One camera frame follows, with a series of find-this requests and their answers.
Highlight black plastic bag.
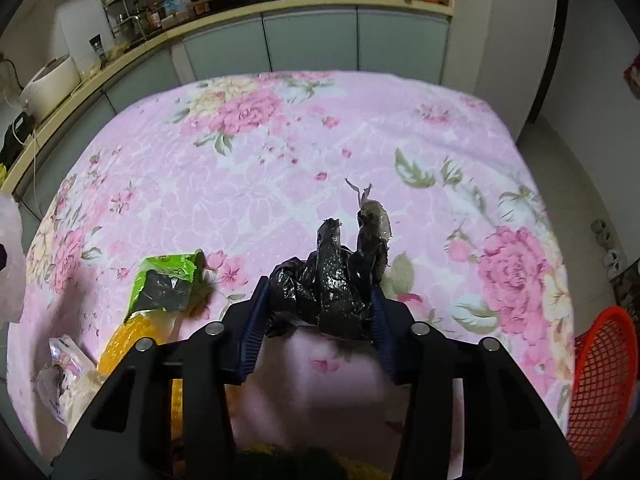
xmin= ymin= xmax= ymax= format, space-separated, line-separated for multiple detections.
xmin=266 ymin=184 xmax=392 ymax=342

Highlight white sneakers pair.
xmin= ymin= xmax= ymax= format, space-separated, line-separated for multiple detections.
xmin=602 ymin=247 xmax=626 ymax=269

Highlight pink floral tablecloth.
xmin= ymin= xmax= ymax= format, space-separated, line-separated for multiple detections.
xmin=8 ymin=72 xmax=574 ymax=457

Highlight red plastic mesh basket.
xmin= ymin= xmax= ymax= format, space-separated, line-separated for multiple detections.
xmin=567 ymin=306 xmax=638 ymax=479

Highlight green snack wrapper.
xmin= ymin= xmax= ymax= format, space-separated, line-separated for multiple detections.
xmin=124 ymin=250 xmax=205 ymax=323

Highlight yellow corrugated sponge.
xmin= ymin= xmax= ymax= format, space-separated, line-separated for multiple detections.
xmin=98 ymin=309 xmax=184 ymax=441

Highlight white tissue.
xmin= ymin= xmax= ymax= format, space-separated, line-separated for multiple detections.
xmin=0 ymin=193 xmax=26 ymax=323

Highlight beige slippers pair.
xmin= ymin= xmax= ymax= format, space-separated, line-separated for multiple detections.
xmin=590 ymin=219 xmax=615 ymax=250

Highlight kitchen counter cabinets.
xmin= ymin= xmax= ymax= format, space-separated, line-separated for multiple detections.
xmin=0 ymin=0 xmax=454 ymax=201

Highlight white rice cooker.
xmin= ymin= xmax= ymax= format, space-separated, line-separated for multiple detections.
xmin=20 ymin=54 xmax=80 ymax=124

